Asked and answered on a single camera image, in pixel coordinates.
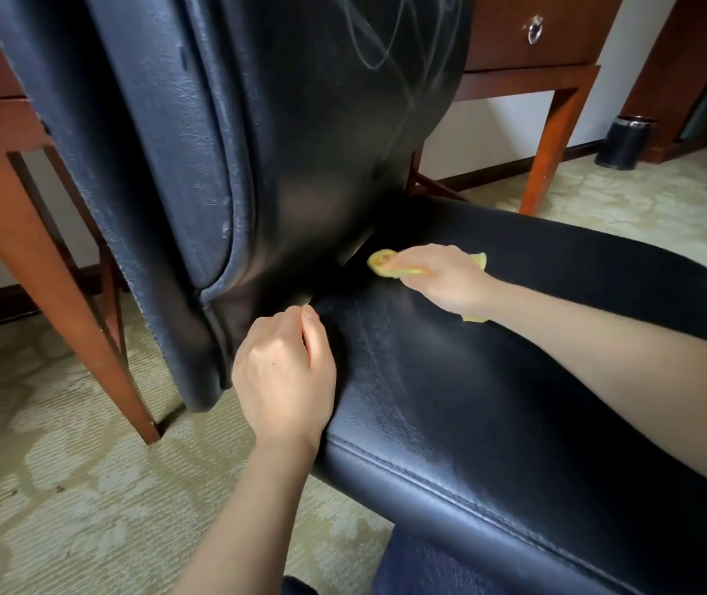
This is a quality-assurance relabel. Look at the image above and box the person's left hand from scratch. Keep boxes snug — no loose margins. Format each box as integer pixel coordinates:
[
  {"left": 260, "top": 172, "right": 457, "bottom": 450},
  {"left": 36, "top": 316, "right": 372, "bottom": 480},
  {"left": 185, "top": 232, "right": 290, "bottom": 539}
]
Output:
[{"left": 231, "top": 305, "right": 337, "bottom": 453}]

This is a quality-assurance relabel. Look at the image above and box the person's right hand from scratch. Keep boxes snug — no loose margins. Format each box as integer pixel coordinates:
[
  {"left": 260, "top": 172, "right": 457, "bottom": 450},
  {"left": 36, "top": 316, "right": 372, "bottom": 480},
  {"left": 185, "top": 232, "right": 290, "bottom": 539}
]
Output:
[{"left": 381, "top": 243, "right": 497, "bottom": 320}]

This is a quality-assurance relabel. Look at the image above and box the yellow cleaning cloth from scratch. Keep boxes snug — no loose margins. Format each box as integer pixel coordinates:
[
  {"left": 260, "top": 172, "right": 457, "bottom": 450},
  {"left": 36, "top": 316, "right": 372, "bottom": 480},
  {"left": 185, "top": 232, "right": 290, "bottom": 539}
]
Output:
[{"left": 367, "top": 248, "right": 488, "bottom": 324}]

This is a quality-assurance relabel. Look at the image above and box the black leather chair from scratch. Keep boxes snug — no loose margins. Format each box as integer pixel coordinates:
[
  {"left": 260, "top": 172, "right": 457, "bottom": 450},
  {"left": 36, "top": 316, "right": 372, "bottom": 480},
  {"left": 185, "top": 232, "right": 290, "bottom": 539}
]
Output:
[{"left": 0, "top": 0, "right": 707, "bottom": 595}]

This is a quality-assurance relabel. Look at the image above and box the person's right forearm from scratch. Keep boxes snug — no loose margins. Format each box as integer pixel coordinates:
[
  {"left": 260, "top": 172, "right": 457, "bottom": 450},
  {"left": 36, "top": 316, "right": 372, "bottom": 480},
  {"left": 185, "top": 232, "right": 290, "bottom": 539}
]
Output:
[{"left": 483, "top": 281, "right": 707, "bottom": 506}]

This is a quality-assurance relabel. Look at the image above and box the person's left forearm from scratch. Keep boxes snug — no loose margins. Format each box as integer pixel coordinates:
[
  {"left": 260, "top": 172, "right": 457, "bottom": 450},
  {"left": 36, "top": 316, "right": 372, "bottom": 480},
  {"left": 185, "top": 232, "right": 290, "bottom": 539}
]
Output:
[{"left": 170, "top": 442, "right": 320, "bottom": 595}]

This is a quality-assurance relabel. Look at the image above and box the black waste bin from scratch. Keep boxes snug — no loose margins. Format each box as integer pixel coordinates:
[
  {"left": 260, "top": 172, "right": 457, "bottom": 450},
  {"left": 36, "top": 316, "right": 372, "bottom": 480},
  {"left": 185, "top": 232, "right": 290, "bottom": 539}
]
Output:
[{"left": 593, "top": 115, "right": 657, "bottom": 171}]

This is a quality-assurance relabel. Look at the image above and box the navy dress with white trim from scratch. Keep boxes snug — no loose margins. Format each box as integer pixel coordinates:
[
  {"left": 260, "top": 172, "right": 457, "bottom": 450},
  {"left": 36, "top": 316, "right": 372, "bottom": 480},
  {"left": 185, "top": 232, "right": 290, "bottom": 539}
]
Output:
[{"left": 282, "top": 526, "right": 516, "bottom": 595}]

